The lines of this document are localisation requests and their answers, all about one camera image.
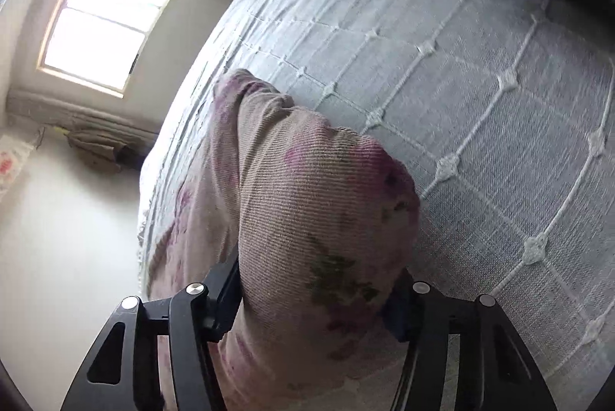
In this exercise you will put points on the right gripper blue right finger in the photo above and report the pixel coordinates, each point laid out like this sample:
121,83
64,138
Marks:
495,370

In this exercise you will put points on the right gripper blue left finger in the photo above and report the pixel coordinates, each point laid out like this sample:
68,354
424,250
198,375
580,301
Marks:
120,371

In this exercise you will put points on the pink floral padded coat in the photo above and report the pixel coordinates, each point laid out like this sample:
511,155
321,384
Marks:
323,220

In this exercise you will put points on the bright bedroom window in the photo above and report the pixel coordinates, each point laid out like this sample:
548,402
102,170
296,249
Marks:
96,43

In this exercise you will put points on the hanging beige garment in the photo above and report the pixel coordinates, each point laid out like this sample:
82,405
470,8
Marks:
105,153

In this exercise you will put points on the grey checked bedspread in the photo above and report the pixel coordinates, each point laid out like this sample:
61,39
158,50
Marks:
503,113

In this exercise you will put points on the grey left curtain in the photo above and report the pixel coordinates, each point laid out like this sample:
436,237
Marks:
53,112

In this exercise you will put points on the red paper wall poster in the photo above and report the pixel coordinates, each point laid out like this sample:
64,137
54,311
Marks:
14,153

